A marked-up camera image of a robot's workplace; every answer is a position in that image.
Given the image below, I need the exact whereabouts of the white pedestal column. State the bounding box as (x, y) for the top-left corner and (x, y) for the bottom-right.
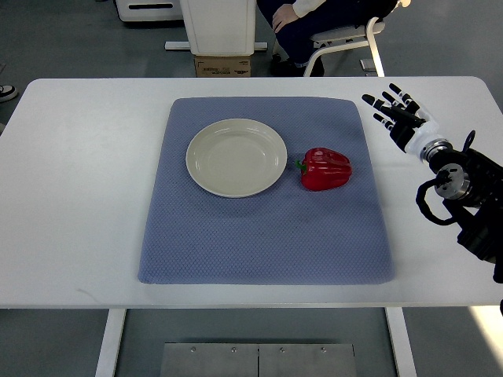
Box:
(180, 0), (256, 57)

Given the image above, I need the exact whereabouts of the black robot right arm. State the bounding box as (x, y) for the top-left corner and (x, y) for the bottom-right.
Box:
(416, 131), (502, 284)

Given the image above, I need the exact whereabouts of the left white table leg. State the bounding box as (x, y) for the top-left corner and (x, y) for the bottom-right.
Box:
(95, 309), (127, 377)

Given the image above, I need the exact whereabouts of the white table base bar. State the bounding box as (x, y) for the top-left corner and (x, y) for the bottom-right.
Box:
(164, 41), (268, 52)

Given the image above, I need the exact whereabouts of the white cabinet with slot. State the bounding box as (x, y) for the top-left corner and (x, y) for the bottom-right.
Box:
(115, 0), (183, 22)

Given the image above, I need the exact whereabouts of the seated person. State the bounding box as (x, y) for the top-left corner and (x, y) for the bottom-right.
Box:
(256, 0), (397, 77)

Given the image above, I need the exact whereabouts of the cardboard box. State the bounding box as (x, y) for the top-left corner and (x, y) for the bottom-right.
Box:
(194, 56), (251, 78)

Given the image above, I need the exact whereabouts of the white table leg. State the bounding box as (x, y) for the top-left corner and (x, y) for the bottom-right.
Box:
(95, 309), (127, 377)
(385, 307), (417, 377)

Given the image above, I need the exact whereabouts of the blue quilted mat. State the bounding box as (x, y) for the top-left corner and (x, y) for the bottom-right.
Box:
(138, 97), (395, 285)

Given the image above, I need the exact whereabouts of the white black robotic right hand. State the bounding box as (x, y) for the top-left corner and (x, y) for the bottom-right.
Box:
(362, 83), (440, 159)

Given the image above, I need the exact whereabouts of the right white table leg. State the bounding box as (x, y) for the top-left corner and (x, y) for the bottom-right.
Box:
(385, 307), (417, 377)

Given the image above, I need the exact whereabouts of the white chair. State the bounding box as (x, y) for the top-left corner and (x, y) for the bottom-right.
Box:
(303, 17), (385, 77)

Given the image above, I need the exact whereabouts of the cream round plate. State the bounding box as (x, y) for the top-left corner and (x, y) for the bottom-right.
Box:
(185, 119), (288, 198)

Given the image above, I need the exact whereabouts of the red bell pepper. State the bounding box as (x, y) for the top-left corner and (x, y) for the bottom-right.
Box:
(295, 147), (352, 192)

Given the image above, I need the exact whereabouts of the metal floor plate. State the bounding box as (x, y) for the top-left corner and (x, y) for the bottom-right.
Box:
(160, 343), (357, 376)

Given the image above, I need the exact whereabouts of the small grey floor plate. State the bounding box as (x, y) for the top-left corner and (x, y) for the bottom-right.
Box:
(359, 59), (376, 72)

